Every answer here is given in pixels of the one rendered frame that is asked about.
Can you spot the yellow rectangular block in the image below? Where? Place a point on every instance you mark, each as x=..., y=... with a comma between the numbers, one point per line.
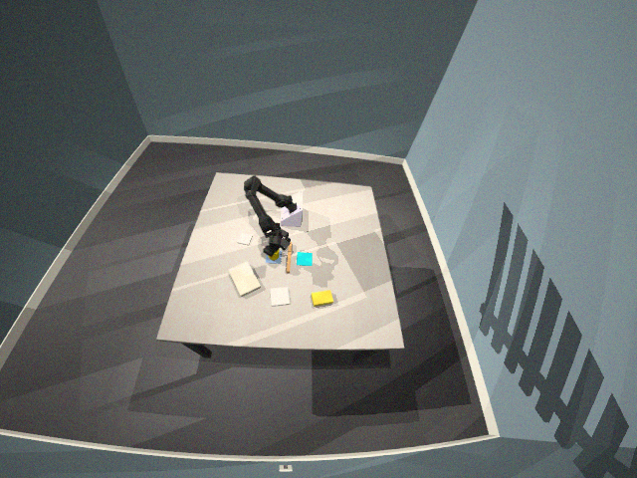
x=322, y=298

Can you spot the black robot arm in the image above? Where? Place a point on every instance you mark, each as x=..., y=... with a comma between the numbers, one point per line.
x=251, y=186

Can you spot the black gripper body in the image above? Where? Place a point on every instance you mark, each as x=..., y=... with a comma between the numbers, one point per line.
x=271, y=252

